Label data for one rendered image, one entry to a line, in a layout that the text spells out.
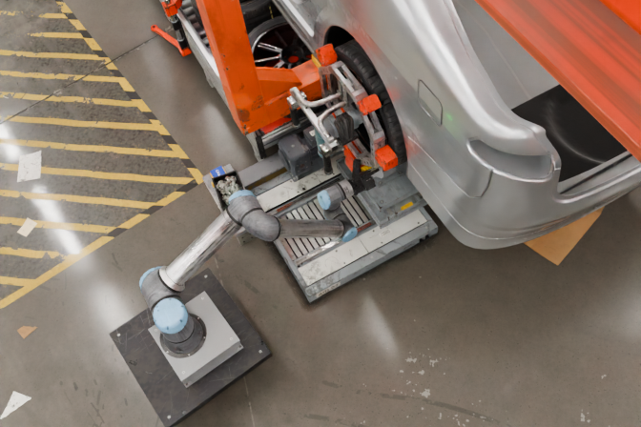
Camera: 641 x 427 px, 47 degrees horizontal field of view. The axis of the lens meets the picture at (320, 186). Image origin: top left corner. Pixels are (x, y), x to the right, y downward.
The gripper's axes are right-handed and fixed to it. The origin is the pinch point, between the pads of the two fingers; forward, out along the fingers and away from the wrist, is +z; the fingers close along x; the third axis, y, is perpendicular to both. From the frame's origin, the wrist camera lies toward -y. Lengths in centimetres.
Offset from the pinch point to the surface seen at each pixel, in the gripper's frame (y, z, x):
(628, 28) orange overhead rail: -67, -42, 267
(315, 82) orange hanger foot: -48, -3, -43
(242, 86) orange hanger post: -64, -43, -27
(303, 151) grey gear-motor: -16, -24, -49
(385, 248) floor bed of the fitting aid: 50, -9, -29
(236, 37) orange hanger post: -87, -40, -4
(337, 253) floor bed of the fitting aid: 42, -33, -37
